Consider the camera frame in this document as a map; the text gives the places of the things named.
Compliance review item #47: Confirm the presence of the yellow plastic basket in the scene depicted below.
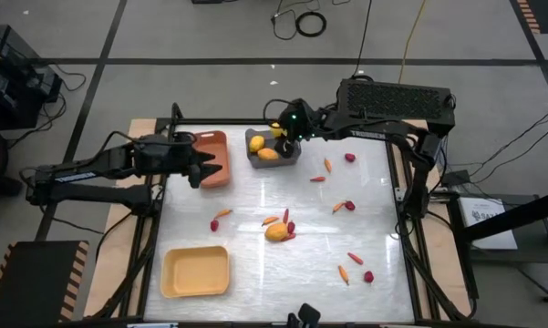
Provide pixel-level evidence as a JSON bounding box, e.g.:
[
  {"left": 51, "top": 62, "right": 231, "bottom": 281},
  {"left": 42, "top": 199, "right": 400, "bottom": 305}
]
[{"left": 160, "top": 245, "right": 232, "bottom": 300}]

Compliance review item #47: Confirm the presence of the yellow cable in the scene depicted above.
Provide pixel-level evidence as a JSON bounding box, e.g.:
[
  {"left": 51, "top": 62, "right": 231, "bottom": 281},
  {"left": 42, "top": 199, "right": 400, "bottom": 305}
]
[{"left": 398, "top": 0, "right": 428, "bottom": 85}]

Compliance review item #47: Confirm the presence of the small black power adapter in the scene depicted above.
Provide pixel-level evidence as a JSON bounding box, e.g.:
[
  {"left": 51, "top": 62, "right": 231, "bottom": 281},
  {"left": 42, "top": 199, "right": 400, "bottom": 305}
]
[{"left": 440, "top": 169, "right": 471, "bottom": 188}]

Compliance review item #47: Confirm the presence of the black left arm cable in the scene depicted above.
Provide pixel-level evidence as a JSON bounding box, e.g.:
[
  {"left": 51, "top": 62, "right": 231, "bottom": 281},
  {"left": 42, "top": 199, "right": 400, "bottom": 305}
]
[{"left": 93, "top": 130, "right": 197, "bottom": 159}]

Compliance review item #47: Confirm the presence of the black perforated control box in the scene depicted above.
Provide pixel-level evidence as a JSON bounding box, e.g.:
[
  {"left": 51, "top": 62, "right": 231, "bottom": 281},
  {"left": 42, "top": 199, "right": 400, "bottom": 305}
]
[{"left": 336, "top": 77, "right": 456, "bottom": 138}]

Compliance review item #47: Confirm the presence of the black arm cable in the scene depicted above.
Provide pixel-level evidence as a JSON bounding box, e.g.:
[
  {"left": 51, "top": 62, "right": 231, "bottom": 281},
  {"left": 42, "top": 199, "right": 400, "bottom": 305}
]
[
  {"left": 93, "top": 130, "right": 197, "bottom": 159},
  {"left": 261, "top": 97, "right": 303, "bottom": 134}
]

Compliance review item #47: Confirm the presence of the yellow mango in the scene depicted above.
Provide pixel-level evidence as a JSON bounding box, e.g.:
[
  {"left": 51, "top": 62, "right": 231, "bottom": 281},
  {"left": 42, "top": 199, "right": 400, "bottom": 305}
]
[{"left": 264, "top": 221, "right": 289, "bottom": 242}]

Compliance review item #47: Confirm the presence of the orange plastic basket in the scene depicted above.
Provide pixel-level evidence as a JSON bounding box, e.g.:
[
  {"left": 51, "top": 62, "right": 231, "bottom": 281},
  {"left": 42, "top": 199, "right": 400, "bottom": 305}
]
[{"left": 191, "top": 129, "right": 233, "bottom": 190}]

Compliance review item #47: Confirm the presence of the long black cable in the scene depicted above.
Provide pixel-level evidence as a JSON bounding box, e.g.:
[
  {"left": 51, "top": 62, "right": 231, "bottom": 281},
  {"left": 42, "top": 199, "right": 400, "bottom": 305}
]
[{"left": 351, "top": 0, "right": 374, "bottom": 77}]

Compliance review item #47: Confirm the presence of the light wooden side board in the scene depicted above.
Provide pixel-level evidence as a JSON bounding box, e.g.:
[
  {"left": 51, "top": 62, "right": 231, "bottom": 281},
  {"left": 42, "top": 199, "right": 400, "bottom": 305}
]
[
  {"left": 400, "top": 118, "right": 473, "bottom": 318},
  {"left": 82, "top": 118, "right": 172, "bottom": 319}
]

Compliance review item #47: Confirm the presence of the coiled black floor cable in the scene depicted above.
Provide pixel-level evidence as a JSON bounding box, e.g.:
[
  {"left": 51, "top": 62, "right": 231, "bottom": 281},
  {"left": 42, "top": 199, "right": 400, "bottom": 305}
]
[{"left": 295, "top": 11, "right": 328, "bottom": 38}]

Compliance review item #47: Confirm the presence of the white printed paper sheet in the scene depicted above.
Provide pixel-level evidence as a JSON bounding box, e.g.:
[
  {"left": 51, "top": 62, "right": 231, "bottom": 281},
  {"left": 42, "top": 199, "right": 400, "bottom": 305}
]
[{"left": 458, "top": 196, "right": 520, "bottom": 251}]

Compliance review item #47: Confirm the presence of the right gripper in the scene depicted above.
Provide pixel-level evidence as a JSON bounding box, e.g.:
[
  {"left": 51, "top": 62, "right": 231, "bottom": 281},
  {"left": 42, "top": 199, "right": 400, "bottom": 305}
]
[{"left": 274, "top": 97, "right": 323, "bottom": 159}]

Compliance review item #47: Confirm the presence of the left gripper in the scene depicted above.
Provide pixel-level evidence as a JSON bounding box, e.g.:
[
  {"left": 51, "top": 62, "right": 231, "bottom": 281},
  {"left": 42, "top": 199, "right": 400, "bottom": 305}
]
[{"left": 134, "top": 133, "right": 224, "bottom": 190}]

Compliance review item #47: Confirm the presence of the black equipment rack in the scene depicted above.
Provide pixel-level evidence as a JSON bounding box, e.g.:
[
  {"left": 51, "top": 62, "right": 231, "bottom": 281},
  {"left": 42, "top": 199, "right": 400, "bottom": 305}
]
[{"left": 0, "top": 23, "right": 64, "bottom": 131}]

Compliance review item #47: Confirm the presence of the black metal stand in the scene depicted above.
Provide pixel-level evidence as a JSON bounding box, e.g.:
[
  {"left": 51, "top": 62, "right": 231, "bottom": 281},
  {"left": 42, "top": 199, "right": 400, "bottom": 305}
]
[{"left": 446, "top": 184, "right": 548, "bottom": 305}]

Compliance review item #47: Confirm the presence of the thin black plug cable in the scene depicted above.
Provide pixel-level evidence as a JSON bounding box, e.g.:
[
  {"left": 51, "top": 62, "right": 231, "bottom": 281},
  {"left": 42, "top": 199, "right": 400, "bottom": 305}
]
[{"left": 271, "top": 0, "right": 323, "bottom": 41}]

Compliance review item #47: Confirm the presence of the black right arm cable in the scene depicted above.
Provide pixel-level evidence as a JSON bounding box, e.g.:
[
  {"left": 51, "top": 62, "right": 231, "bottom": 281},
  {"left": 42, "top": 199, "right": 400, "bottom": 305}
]
[{"left": 261, "top": 97, "right": 303, "bottom": 134}]

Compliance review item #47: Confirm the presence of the grey plastic basket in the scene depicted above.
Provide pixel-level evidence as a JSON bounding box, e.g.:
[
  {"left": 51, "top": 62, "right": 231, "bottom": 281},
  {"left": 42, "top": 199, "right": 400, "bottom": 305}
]
[{"left": 244, "top": 127, "right": 302, "bottom": 169}]

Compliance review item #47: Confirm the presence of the small black device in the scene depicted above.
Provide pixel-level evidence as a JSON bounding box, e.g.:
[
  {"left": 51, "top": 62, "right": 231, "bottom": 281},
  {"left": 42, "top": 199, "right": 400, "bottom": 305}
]
[{"left": 286, "top": 302, "right": 323, "bottom": 328}]

